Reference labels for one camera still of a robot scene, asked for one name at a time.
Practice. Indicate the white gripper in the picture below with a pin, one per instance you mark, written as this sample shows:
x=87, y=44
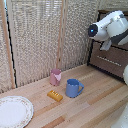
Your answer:
x=106, y=45

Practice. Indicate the white patterned plate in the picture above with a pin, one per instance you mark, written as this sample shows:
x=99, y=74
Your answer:
x=13, y=112

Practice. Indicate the blue mug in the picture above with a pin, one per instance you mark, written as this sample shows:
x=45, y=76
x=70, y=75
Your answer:
x=72, y=88

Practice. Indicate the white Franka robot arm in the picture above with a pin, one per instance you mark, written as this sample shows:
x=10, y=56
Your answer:
x=111, y=26

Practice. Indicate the yellow rectangular block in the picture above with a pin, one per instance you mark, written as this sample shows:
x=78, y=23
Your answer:
x=55, y=96

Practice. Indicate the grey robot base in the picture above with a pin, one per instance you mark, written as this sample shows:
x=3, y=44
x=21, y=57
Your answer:
x=121, y=119

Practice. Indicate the pink cup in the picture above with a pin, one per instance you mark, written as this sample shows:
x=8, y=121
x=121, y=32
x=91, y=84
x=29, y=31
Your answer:
x=55, y=77

